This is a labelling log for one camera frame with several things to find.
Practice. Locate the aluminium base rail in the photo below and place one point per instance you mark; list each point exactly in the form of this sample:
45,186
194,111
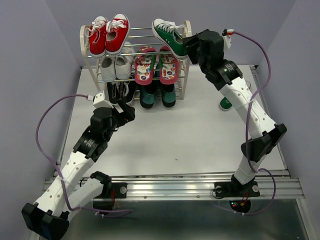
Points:
196,187

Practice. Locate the left white shoe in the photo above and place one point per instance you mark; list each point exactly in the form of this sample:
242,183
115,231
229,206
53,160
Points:
107,69

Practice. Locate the right white shoe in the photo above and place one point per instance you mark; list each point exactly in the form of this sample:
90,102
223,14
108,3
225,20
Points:
123,63

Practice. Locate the left red sneaker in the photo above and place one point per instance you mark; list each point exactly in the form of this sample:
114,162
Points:
96,34

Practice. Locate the cream shoe rack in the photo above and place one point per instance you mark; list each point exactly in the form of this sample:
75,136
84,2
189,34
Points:
145,38

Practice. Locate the left black sneaker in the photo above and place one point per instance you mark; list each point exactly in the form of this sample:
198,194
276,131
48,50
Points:
113,90

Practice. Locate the pink patterned sandal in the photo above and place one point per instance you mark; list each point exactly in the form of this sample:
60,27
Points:
168,67
144,64

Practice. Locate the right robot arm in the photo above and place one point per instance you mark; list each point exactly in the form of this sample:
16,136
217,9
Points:
262,133

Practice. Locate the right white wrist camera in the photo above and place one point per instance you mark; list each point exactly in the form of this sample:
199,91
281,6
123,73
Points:
227,40

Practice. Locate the black sneaker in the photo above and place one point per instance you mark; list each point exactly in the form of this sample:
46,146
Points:
128,89
113,90

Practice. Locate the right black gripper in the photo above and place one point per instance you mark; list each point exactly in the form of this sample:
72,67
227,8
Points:
191,48

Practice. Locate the green canvas sneaker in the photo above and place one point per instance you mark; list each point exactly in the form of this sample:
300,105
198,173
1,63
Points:
225,104
169,34

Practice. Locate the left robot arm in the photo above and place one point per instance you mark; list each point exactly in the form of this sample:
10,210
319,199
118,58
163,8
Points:
50,215

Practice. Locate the red sneaker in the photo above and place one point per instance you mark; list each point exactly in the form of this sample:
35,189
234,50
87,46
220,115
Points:
117,31
96,34

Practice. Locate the right red sneaker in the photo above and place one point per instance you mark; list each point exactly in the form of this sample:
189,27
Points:
117,31

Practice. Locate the white shoe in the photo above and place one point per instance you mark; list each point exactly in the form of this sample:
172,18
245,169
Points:
123,63
107,69

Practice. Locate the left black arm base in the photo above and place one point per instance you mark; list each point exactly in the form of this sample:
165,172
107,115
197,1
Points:
105,192

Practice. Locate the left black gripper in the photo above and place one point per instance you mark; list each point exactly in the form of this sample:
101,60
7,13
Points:
127,115

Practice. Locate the right black sneaker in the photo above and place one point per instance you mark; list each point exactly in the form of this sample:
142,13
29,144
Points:
128,89

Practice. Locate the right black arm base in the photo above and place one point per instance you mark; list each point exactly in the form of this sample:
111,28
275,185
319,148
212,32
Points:
239,194

